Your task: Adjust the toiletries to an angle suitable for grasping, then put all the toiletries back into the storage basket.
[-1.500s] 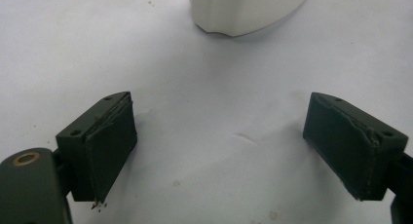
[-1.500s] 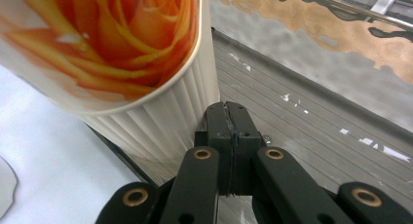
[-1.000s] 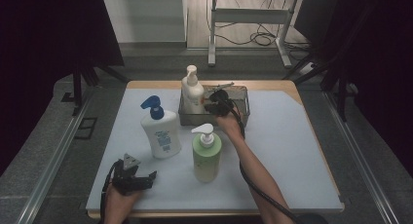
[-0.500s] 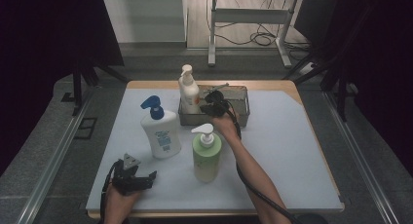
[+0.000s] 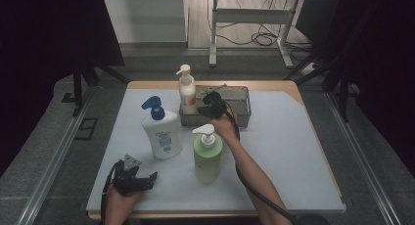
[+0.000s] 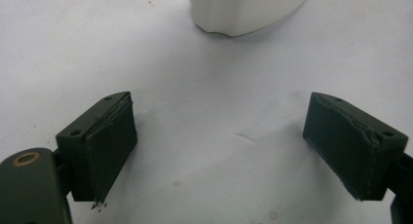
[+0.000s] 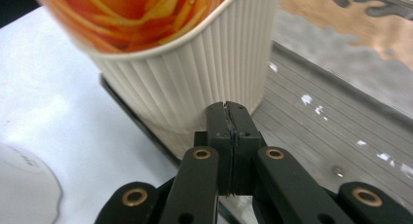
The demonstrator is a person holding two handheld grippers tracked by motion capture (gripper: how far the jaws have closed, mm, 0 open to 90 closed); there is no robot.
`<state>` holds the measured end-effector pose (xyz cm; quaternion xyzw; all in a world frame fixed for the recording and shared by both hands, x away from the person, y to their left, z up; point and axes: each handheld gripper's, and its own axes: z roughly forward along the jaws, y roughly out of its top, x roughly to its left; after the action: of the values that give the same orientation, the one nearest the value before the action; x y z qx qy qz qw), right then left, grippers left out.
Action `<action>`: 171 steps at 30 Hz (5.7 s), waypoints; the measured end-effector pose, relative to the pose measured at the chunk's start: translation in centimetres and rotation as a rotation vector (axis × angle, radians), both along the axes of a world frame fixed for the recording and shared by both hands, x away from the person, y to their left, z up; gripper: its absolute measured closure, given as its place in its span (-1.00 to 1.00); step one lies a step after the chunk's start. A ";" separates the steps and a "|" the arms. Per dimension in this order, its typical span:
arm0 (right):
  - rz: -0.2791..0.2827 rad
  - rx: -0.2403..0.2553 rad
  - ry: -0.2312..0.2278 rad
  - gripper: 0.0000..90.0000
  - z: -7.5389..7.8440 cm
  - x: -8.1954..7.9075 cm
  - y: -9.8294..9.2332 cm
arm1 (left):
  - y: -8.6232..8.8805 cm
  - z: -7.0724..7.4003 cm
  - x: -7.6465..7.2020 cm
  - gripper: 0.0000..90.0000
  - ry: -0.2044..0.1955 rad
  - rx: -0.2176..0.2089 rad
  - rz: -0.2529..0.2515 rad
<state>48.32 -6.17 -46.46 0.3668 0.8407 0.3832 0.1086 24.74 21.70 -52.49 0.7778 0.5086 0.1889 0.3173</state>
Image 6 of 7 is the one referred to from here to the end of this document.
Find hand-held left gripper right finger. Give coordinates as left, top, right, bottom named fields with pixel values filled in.
left=302, top=92, right=409, bottom=202

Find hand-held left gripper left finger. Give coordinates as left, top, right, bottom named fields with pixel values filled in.
left=55, top=91, right=138, bottom=205

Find white bottle blue cap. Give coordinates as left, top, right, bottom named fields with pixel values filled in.
left=189, top=0, right=313, bottom=38

